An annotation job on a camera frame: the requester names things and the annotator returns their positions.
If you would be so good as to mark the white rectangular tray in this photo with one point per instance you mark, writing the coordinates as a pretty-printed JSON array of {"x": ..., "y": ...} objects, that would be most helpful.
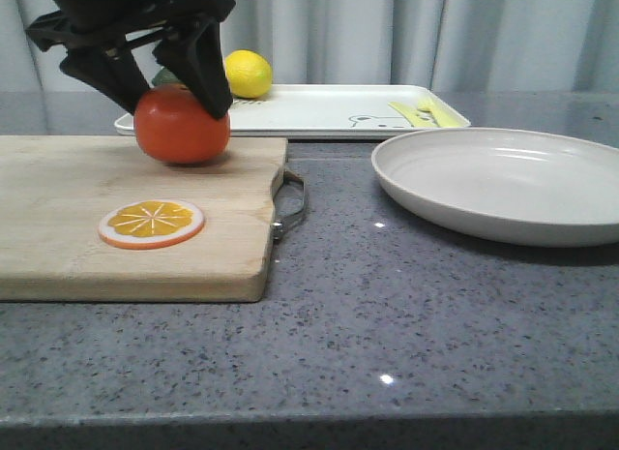
[{"x": 334, "y": 111}]

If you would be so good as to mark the orange mandarin fruit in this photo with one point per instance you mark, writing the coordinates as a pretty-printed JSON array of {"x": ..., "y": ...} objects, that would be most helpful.
[{"x": 171, "y": 126}]

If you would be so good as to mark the yellow lemon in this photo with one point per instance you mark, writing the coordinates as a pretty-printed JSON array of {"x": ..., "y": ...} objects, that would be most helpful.
[{"x": 250, "y": 75}]

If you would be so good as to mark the wooden cutting board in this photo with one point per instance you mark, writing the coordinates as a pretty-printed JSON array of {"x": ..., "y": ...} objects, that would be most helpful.
[{"x": 92, "y": 218}]

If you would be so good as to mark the yellow plastic fork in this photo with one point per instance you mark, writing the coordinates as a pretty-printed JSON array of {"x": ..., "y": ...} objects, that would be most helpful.
[{"x": 442, "y": 118}]

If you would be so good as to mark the orange slice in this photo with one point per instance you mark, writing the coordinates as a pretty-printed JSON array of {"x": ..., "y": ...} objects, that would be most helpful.
[{"x": 151, "y": 224}]

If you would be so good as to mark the white round plate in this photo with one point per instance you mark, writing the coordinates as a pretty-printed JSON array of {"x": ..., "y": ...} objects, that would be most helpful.
[{"x": 511, "y": 186}]

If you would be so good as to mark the grey curtain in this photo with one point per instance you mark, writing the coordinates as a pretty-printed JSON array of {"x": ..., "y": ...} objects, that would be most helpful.
[{"x": 444, "y": 45}]

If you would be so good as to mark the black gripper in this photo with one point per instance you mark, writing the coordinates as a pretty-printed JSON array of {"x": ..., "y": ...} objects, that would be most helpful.
[{"x": 190, "y": 47}]

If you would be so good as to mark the green lime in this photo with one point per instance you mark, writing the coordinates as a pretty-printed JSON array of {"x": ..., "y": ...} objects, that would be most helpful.
[{"x": 164, "y": 76}]

